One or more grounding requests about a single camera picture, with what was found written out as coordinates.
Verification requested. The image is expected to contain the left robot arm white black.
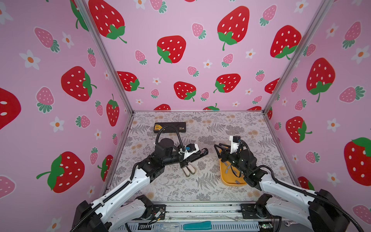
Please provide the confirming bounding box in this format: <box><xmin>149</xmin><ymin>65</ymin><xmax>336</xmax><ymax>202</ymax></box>
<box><xmin>71</xmin><ymin>125</ymin><xmax>209</xmax><ymax>232</ymax></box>

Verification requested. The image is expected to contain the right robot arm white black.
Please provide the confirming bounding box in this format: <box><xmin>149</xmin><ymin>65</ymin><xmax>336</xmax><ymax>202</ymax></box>
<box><xmin>214</xmin><ymin>140</ymin><xmax>363</xmax><ymax>232</ymax></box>

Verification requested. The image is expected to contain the yellow plastic tray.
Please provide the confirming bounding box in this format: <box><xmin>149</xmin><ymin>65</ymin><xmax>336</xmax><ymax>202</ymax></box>
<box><xmin>219</xmin><ymin>158</ymin><xmax>247</xmax><ymax>187</ymax></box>

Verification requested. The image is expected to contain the black tool case yellow label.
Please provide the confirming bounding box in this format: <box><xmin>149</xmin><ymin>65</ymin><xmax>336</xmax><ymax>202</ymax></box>
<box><xmin>153</xmin><ymin>122</ymin><xmax>186</xmax><ymax>133</ymax></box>

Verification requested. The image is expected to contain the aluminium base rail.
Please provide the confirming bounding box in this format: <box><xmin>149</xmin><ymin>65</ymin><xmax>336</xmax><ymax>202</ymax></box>
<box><xmin>117</xmin><ymin>202</ymin><xmax>292</xmax><ymax>232</ymax></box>

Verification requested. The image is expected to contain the beige eraser left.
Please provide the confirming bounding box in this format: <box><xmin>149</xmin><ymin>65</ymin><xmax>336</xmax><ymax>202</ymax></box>
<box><xmin>183</xmin><ymin>167</ymin><xmax>190</xmax><ymax>177</ymax></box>

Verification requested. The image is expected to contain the teal handled tool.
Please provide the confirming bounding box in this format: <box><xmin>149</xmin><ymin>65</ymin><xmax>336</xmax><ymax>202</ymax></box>
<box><xmin>183</xmin><ymin>221</ymin><xmax>212</xmax><ymax>231</ymax></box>

